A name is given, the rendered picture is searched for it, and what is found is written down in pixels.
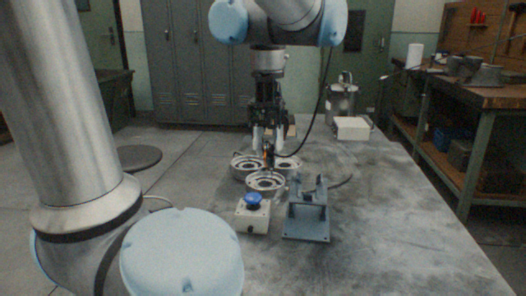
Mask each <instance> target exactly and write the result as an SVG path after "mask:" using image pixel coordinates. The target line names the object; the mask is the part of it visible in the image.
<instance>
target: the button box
mask: <svg viewBox="0 0 526 296"><path fill-rule="evenodd" d="M269 222H270V200H262V202H260V203H258V204H256V206H251V204H247V203H246V202H245V201H244V198H241V200H240V202H239V205H238V208H237V209H236V211H235V213H234V228H235V232H243V233H254V234H267V231H268V227H269Z"/></svg>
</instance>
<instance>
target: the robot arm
mask: <svg viewBox="0 0 526 296"><path fill-rule="evenodd" d="M208 22H209V28H210V32H211V34H212V35H213V36H214V37H215V39H216V40H218V41H219V42H220V43H222V44H231V45H238V44H250V68H251V69H252V71H251V77H252V78H255V82H256V98H255V97H253V98H252V100H251V101H250V102H249V103H248V104H247V121H248V127H249V128H250V129H251V133H252V140H253V150H256V153H257V154H258V156H259V158H260V159H261V160H263V159H262V156H263V150H264V146H263V143H264V138H263V135H264V133H265V127H267V128H268V129H272V133H273V135H274V137H275V141H274V146H275V150H274V153H275V154H277V155H280V153H281V150H282V148H283V145H284V141H285V138H286V136H287V133H288V129H289V125H290V119H289V115H288V109H285V107H284V106H285V105H286V102H285V101H284V99H283V96H282V90H281V85H280V82H279V81H275V79H280V78H284V69H285V60H284V59H288V55H284V54H285V53H286V50H285V49H286V45H301V46H316V47H317V48H318V47H319V46H335V45H338V44H339V43H340V42H341V41H342V40H343V38H344V35H345V31H346V28H347V23H348V6H347V2H346V0H216V1H215V2H214V3H213V4H212V6H211V8H210V11H209V15H208ZM0 109H1V111H2V115H3V117H4V118H5V121H6V123H7V125H8V128H9V130H10V132H11V135H12V137H13V140H14V142H15V143H16V147H17V149H18V150H19V153H20V156H21V159H22V161H23V163H24V166H25V168H26V170H27V173H28V174H29V176H30V180H31V182H32V184H33V186H34V188H35V191H36V193H37V195H38V200H37V201H36V203H35V204H34V205H33V206H32V208H31V210H30V214H29V218H30V223H31V226H32V228H33V229H32V230H31V231H30V241H29V245H30V254H31V257H32V260H33V262H34V264H35V265H36V266H37V267H38V269H39V270H40V272H41V273H42V274H43V275H45V276H46V278H48V279H49V280H50V281H51V282H53V283H54V284H56V285H58V286H60V287H62V288H64V289H67V290H69V291H70V292H72V293H74V294H75V295H76V296H243V286H244V281H245V271H244V265H243V261H242V254H241V247H240V243H239V241H238V239H237V237H236V235H235V233H234V232H233V230H232V229H231V228H230V226H229V225H228V224H227V223H226V222H224V221H223V220H222V219H220V218H219V217H218V216H217V215H214V214H212V213H210V212H208V211H205V210H200V209H196V208H189V207H186V208H185V209H184V210H178V209H177V208H169V209H165V210H159V211H156V212H155V213H152V214H151V213H150V212H149V211H148V210H147V208H146V204H145V199H144V196H143V192H142V189H141V184H140V183H139V182H138V181H137V179H136V178H134V177H133V176H131V175H129V174H127V173H124V172H123V171H122V168H121V165H120V162H119V159H118V154H117V150H116V147H115V144H114V141H113V135H112V133H111V129H110V126H109V123H108V118H107V115H106V112H105V109H104V104H103V100H102V97H101V94H100V91H99V86H98V83H97V80H96V77H95V72H94V68H93V65H92V62H91V59H90V54H89V51H88V47H87V44H86V41H85V36H84V33H83V29H82V26H81V21H80V18H79V15H78V12H77V9H76V4H75V1H74V0H0ZM249 110H250V116H249Z"/></svg>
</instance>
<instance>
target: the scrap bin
mask: <svg viewBox="0 0 526 296"><path fill-rule="evenodd" d="M94 72H95V77H96V80H97V83H98V86H99V91H100V94H101V97H102V100H103V104H104V109H105V112H106V115H107V118H108V123H109V126H110V129H111V133H112V135H113V134H114V133H115V132H118V131H119V130H121V129H123V128H124V127H126V126H128V122H127V116H124V112H125V107H126V102H127V96H128V92H129V88H130V84H131V82H132V73H135V70H113V69H94Z"/></svg>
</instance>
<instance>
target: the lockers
mask: <svg viewBox="0 0 526 296"><path fill-rule="evenodd" d="M215 1H216V0H140V3H141V15H142V21H143V28H144V34H145V46H146V53H147V60H148V67H149V73H150V85H151V91H152V98H153V104H154V111H155V121H156V122H158V123H159V129H175V130H195V131H215V132H251V129H250V128H249V127H248V121H247V104H248V103H249V102H250V101H251V100H252V98H253V97H255V98H256V82H255V78H252V77H251V71H252V69H251V68H250V44H238V45H231V44H222V43H220V42H219V41H218V40H216V39H215V37H214V36H213V35H212V34H211V32H210V28H209V22H208V15H209V11H210V8H211V6H212V4H213V3H214V2H215ZM194 37H195V39H197V42H195V43H194Z"/></svg>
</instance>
